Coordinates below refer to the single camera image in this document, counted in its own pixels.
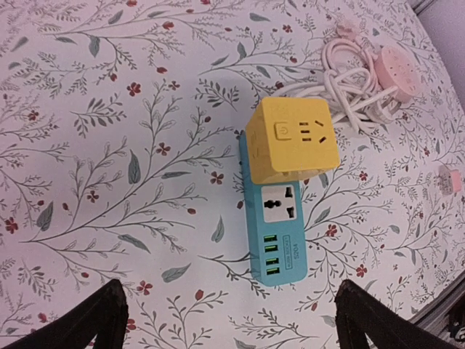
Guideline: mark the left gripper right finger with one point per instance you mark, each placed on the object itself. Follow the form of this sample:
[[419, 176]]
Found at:
[[360, 317]]

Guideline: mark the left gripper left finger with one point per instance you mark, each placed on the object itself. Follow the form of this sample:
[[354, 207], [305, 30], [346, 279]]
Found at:
[[102, 317]]

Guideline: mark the teal power strip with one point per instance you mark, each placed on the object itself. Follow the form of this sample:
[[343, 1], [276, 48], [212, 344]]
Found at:
[[275, 228]]

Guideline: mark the pink charger cube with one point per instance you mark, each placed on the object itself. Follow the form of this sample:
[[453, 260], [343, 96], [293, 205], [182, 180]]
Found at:
[[449, 180]]

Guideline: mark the yellow cube socket adapter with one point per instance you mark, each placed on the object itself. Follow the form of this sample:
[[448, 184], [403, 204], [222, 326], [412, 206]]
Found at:
[[290, 139]]

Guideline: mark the floral table mat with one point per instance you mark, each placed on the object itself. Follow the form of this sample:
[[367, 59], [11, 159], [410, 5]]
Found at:
[[119, 159]]

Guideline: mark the pink round power strip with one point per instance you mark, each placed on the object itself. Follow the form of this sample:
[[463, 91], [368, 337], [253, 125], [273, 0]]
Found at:
[[394, 68]]

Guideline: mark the aluminium front rail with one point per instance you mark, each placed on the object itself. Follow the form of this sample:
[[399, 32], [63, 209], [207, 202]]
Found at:
[[444, 317]]

